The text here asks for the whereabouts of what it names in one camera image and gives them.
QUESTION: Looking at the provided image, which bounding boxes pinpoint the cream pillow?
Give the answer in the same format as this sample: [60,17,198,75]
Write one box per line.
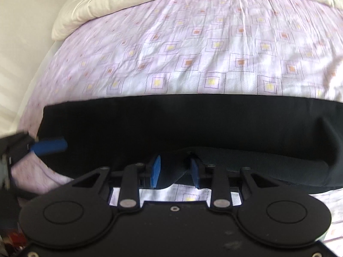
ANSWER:
[51,0,343,42]

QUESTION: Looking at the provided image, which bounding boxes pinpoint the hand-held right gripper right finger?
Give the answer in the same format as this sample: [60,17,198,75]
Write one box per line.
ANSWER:
[189,157,280,209]

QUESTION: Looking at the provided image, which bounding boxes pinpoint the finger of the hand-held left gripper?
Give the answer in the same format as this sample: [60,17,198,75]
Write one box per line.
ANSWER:
[27,137,68,157]

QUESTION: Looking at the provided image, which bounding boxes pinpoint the colourful object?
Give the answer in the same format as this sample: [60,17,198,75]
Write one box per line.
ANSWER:
[0,226,27,257]

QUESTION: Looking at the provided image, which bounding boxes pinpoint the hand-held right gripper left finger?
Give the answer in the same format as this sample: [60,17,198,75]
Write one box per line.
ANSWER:
[72,155,162,209]

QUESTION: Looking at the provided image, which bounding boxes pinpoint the purple patterned bed sheet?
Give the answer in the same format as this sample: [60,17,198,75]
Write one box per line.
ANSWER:
[16,0,343,247]

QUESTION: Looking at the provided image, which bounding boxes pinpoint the black pants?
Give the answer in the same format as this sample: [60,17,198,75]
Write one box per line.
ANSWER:
[37,95,343,195]

